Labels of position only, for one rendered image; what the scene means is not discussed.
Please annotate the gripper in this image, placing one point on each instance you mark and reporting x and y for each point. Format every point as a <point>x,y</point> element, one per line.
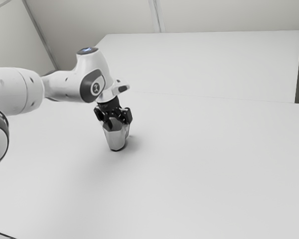
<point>109,109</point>

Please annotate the grey faceted mug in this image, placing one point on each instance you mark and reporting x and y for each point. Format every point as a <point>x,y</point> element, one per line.
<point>115,139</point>

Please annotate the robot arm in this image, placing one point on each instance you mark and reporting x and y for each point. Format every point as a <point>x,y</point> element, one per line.
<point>15,89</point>

